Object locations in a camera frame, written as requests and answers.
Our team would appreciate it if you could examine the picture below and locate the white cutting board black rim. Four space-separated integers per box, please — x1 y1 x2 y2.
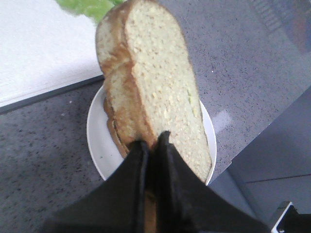
0 0 101 107

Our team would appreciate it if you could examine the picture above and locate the metal frame corner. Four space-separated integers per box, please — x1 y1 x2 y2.
271 201 311 233

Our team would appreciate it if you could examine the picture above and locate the green lettuce leaf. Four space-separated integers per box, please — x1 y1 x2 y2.
56 0 125 23

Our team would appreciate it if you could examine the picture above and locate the white round plate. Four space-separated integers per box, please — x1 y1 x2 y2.
86 87 217 185

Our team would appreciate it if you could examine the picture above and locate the toasted bread slice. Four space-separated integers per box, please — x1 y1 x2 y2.
104 98 129 158
96 0 211 182

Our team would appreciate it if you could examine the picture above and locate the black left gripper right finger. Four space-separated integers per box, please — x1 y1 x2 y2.
155 131 270 233

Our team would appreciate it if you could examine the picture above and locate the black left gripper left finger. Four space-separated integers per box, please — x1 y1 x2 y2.
43 141 149 233

